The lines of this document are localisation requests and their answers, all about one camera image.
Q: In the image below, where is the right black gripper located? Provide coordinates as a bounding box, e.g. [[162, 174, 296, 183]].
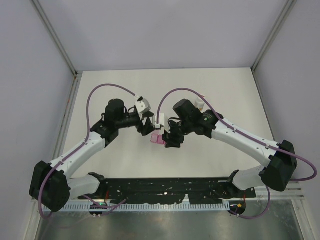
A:
[[162, 119, 193, 148]]

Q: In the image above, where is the pink weekly pill organizer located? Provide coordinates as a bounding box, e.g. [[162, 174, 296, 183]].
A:
[[150, 133, 165, 145]]

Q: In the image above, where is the white pill bottle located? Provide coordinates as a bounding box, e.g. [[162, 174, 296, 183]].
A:
[[195, 97, 205, 111]]

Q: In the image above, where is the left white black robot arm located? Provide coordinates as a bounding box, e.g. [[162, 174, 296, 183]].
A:
[[29, 97, 154, 213]]

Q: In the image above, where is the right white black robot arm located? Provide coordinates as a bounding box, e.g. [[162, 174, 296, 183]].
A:
[[156, 99, 298, 197]]

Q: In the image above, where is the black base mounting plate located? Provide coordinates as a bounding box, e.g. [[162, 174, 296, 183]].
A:
[[93, 177, 256, 205]]

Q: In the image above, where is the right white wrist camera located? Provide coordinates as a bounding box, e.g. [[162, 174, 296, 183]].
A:
[[152, 113, 166, 130]]

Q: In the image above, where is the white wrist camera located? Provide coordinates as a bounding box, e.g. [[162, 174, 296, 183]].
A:
[[152, 113, 166, 130], [134, 96, 151, 114]]

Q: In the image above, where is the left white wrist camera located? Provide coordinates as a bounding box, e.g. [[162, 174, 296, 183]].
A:
[[134, 96, 151, 114]]

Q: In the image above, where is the white slotted cable duct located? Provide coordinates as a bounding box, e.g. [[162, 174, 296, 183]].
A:
[[59, 200, 230, 212]]

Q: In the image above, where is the left side aluminium rail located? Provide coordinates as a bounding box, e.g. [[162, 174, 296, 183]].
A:
[[52, 71, 83, 160]]

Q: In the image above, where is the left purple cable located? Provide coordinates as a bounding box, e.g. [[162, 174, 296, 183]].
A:
[[37, 83, 141, 220]]

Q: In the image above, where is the aluminium frame rail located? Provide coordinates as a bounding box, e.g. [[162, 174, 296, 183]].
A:
[[249, 182, 305, 201]]

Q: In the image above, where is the left aluminium corner post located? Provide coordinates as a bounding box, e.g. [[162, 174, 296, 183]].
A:
[[30, 0, 78, 77]]

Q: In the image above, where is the aluminium corner post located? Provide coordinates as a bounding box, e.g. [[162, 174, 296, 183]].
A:
[[30, 0, 78, 77], [251, 0, 297, 73]]

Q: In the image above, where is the right aluminium corner post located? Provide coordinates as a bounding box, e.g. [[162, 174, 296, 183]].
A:
[[251, 0, 297, 73]]

